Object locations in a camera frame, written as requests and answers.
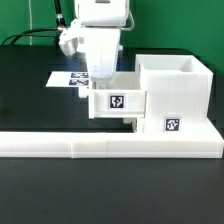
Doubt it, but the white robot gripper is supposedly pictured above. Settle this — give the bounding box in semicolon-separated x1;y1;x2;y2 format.
84;27;120;80

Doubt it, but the white drawer box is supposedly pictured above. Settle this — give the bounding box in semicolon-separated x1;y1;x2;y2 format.
78;72;146;119

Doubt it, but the white drawer with knob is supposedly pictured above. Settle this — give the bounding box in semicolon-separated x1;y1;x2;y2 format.
123;118;145;133

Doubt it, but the white drawer cabinet housing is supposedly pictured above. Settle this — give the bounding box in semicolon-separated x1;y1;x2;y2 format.
135;54;213;133

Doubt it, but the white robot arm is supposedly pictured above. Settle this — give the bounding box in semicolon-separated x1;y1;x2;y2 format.
59;0;135;81

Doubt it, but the white marker sheet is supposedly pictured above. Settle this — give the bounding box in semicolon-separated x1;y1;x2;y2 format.
46;71;90;87

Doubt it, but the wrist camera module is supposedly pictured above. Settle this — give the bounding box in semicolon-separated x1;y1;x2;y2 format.
59;19;85;57

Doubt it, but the black cable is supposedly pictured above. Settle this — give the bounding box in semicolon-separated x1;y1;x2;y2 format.
0;27;72;46

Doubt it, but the white L-shaped base frame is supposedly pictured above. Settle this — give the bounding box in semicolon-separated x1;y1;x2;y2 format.
0;118;224;158

